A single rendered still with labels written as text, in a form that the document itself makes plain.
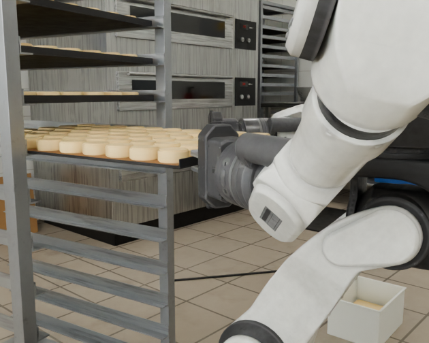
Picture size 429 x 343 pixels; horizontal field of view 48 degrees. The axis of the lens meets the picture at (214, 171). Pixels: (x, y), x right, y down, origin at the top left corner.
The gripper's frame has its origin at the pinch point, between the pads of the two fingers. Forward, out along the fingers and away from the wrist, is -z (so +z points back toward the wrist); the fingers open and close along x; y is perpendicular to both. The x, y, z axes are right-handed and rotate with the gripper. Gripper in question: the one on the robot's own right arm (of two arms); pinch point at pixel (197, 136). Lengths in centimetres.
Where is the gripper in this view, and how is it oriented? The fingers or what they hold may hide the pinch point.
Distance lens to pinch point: 117.9
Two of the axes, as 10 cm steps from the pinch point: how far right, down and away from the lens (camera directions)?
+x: 0.1, -9.9, -1.6
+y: 2.4, 1.6, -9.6
